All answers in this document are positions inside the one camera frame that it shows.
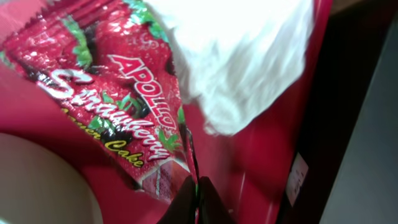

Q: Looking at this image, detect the red strawberry cake wrapper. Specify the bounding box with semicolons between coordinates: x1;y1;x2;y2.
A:
1;0;195;202

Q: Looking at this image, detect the red plastic tray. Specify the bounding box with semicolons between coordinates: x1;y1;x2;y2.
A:
1;0;332;223

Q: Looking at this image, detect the white napkin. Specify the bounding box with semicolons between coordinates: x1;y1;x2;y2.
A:
145;0;314;136

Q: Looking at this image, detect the clear plastic bin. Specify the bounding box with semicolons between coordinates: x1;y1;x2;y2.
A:
320;19;397;224

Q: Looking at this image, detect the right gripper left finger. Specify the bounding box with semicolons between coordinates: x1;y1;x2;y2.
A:
157;176;197;224

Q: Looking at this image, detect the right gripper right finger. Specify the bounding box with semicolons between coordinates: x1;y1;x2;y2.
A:
198;177;236;224

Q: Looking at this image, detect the mint green bowl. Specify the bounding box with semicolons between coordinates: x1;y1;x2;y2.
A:
1;134;103;224

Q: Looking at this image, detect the black plastic tray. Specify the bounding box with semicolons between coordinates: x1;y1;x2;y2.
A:
277;0;397;224

